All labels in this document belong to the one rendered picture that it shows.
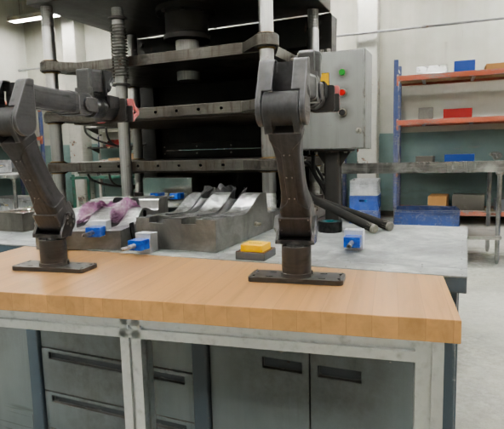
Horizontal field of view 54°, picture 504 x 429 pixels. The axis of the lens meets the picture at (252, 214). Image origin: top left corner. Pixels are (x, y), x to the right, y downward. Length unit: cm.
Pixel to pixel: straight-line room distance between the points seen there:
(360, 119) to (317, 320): 133
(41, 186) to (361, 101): 132
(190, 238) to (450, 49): 697
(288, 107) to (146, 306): 45
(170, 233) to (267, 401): 53
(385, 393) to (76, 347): 97
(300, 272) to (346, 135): 114
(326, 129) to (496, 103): 601
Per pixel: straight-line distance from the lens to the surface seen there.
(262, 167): 204
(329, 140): 210
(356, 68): 210
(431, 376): 92
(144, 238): 138
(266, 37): 208
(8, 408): 206
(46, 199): 124
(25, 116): 117
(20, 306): 112
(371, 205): 705
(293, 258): 102
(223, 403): 148
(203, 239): 136
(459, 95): 797
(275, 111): 89
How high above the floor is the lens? 107
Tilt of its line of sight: 7 degrees down
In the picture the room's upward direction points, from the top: 1 degrees counter-clockwise
